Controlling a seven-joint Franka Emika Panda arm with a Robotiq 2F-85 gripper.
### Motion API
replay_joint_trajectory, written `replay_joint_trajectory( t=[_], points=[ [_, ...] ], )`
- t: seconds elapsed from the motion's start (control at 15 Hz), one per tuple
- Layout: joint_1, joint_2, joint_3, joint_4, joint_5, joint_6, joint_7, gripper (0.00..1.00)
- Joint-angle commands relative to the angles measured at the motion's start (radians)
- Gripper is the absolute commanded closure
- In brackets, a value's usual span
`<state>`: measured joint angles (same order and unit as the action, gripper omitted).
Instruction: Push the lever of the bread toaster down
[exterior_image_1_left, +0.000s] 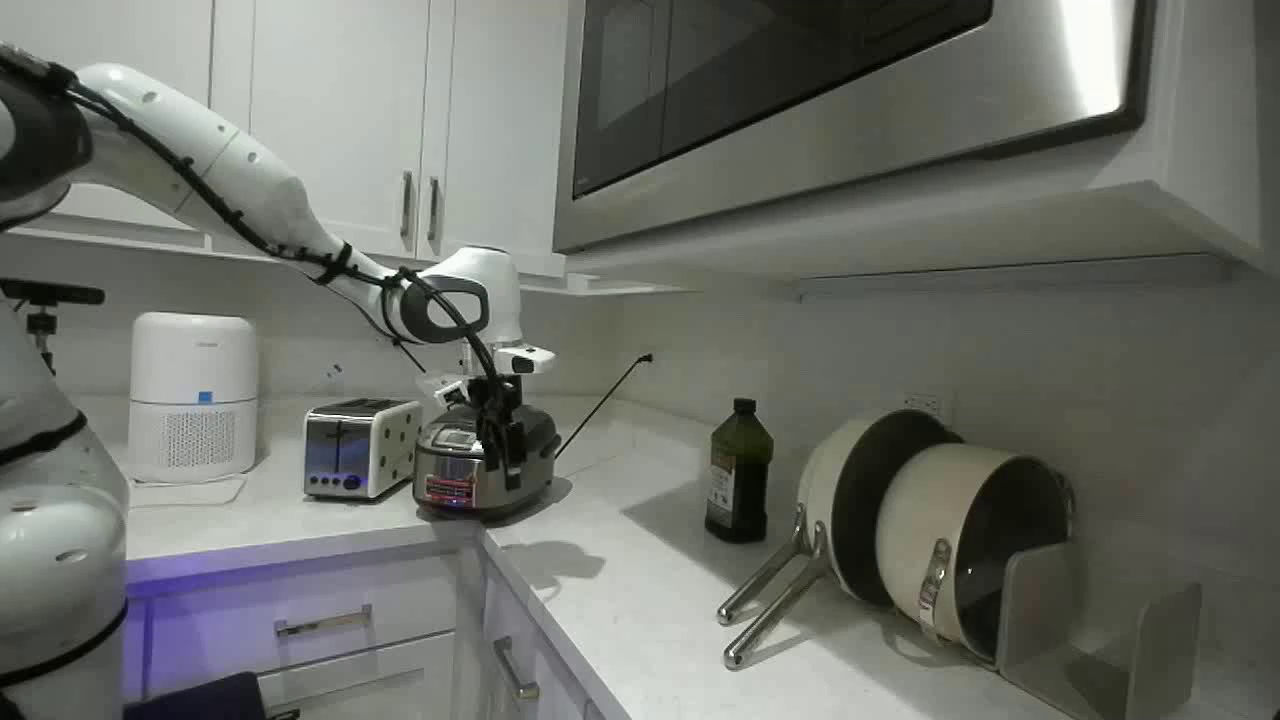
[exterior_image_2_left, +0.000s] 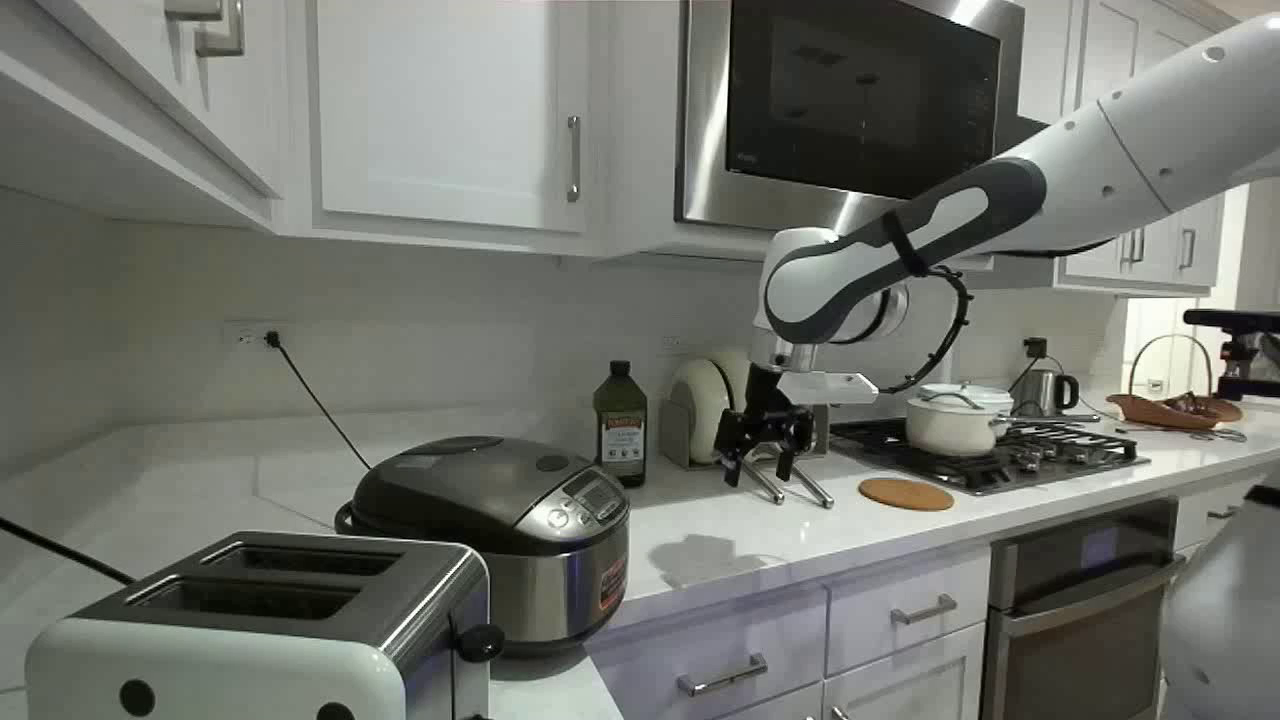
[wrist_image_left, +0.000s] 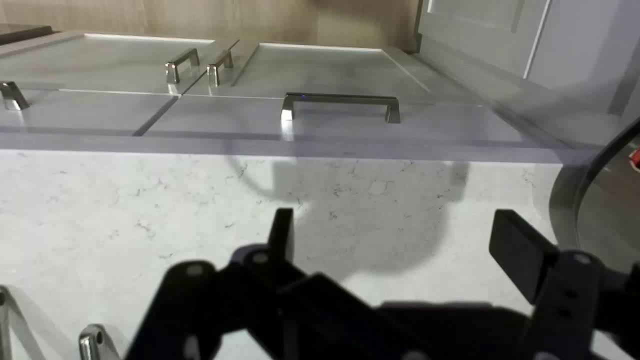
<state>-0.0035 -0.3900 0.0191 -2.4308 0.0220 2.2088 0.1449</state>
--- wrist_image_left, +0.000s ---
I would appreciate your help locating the white cabinet door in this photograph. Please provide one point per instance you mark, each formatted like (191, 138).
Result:
(100, 63)
(321, 70)

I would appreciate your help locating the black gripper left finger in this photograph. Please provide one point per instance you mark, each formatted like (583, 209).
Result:
(193, 306)

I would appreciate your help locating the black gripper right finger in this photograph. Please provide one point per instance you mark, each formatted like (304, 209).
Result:
(560, 300)

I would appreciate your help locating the white drawer front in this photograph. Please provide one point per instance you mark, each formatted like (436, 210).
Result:
(86, 111)

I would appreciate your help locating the grey cabinet drawers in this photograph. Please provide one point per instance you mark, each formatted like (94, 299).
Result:
(212, 116)

